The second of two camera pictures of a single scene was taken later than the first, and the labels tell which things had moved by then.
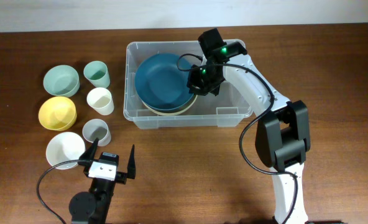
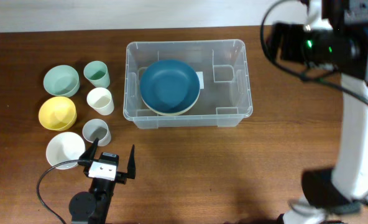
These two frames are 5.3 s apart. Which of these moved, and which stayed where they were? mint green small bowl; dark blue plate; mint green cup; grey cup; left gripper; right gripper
Moved: right gripper; dark blue plate
Stayed: mint green cup; grey cup; mint green small bowl; left gripper
